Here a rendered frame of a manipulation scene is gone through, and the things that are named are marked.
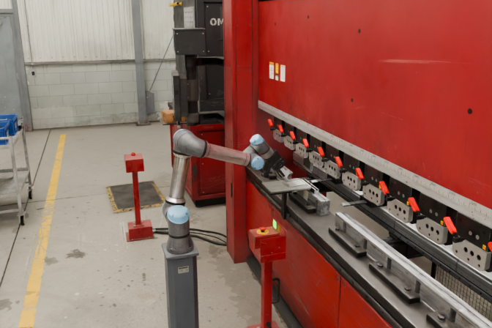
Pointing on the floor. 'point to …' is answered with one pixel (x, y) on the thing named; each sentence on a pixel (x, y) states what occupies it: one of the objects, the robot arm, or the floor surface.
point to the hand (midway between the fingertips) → (283, 179)
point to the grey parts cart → (15, 174)
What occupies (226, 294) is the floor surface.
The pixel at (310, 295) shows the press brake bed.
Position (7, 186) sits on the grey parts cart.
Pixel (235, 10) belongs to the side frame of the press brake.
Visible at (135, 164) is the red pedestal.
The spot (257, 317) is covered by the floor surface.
